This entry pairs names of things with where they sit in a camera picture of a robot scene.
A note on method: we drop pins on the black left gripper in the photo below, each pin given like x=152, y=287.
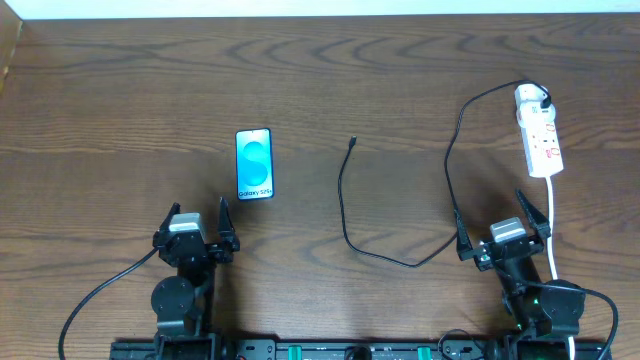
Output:
x=195, y=248

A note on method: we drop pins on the blue Galaxy smartphone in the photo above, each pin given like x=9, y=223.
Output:
x=254, y=164

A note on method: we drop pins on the white USB charger adapter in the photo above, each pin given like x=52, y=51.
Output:
x=533, y=105

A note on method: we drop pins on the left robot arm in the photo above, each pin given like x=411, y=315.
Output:
x=183, y=302

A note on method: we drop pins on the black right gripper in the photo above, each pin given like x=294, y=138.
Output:
x=507, y=250

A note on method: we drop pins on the white power strip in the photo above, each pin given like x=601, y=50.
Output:
x=542, y=149

